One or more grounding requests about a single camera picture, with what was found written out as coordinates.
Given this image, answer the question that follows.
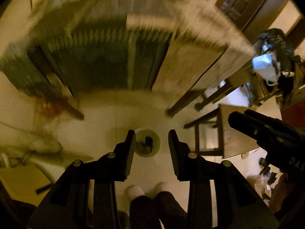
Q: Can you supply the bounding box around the person's right leg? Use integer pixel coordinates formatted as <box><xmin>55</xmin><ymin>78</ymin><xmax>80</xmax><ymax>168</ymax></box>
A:
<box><xmin>154</xmin><ymin>191</ymin><xmax>187</xmax><ymax>229</ymax></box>

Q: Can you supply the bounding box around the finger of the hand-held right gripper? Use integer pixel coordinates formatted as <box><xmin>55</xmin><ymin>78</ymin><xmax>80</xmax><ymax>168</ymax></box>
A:
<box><xmin>228</xmin><ymin>110</ymin><xmax>282</xmax><ymax>144</ymax></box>

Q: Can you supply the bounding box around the white and blue bag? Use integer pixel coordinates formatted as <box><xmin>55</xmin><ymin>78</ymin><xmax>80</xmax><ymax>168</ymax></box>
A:
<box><xmin>252</xmin><ymin>53</ymin><xmax>280</xmax><ymax>83</ymax></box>

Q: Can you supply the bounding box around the person's left leg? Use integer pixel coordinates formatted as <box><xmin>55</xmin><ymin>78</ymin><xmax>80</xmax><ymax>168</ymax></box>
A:
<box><xmin>129</xmin><ymin>195</ymin><xmax>161</xmax><ymax>229</ymax></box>

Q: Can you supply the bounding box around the yellow box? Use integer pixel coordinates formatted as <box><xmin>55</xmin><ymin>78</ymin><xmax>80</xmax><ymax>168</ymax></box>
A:
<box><xmin>0</xmin><ymin>164</ymin><xmax>54</xmax><ymax>207</ymax></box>

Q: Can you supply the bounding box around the clear plastic bag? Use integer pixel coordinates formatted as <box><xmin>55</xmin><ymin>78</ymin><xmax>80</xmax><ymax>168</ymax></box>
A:
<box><xmin>247</xmin><ymin>174</ymin><xmax>271</xmax><ymax>197</ymax></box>

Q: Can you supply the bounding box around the dark wooden door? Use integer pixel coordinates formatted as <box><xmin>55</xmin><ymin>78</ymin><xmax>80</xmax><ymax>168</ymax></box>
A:
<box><xmin>218</xmin><ymin>0</ymin><xmax>277</xmax><ymax>28</ymax></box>

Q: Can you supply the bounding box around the wooden chair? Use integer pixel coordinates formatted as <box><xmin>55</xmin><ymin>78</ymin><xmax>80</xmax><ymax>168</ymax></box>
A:
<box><xmin>184</xmin><ymin>104</ymin><xmax>260</xmax><ymax>159</ymax></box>
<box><xmin>195</xmin><ymin>68</ymin><xmax>255</xmax><ymax>111</ymax></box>

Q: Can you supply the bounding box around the white plastic bag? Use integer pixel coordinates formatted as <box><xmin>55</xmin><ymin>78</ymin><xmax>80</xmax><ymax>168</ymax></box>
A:
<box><xmin>0</xmin><ymin>121</ymin><xmax>63</xmax><ymax>154</ymax></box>

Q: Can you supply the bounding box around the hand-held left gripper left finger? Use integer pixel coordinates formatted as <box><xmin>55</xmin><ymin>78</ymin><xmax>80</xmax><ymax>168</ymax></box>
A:
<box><xmin>27</xmin><ymin>129</ymin><xmax>136</xmax><ymax>229</ymax></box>

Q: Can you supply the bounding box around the patterned tablecloth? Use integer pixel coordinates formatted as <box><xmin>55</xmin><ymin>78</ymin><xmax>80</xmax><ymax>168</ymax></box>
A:
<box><xmin>0</xmin><ymin>0</ymin><xmax>256</xmax><ymax>101</ymax></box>

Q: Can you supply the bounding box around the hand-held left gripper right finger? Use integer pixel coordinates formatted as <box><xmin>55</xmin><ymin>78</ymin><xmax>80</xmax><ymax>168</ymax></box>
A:
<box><xmin>168</xmin><ymin>129</ymin><xmax>279</xmax><ymax>229</ymax></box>

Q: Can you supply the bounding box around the wooden table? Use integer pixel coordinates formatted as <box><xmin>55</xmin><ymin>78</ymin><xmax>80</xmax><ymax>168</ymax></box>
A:
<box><xmin>56</xmin><ymin>87</ymin><xmax>208</xmax><ymax>121</ymax></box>

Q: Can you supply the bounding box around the person's leg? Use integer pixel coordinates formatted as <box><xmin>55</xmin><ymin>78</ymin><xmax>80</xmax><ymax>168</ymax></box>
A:
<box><xmin>129</xmin><ymin>195</ymin><xmax>161</xmax><ymax>229</ymax></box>
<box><xmin>154</xmin><ymin>191</ymin><xmax>187</xmax><ymax>229</ymax></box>

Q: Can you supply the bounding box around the white slipper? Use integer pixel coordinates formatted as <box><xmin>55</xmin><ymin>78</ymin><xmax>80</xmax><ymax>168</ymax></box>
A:
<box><xmin>126</xmin><ymin>185</ymin><xmax>145</xmax><ymax>199</ymax></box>
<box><xmin>154</xmin><ymin>182</ymin><xmax>172</xmax><ymax>194</ymax></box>

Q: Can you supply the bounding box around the person's right forearm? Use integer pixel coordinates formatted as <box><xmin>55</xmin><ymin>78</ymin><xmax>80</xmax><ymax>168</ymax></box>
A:
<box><xmin>269</xmin><ymin>174</ymin><xmax>287</xmax><ymax>214</ymax></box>

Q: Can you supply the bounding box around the reddish plastic bag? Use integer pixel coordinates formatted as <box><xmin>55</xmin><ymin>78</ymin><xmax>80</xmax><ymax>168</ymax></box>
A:
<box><xmin>33</xmin><ymin>97</ymin><xmax>80</xmax><ymax>130</ymax></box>

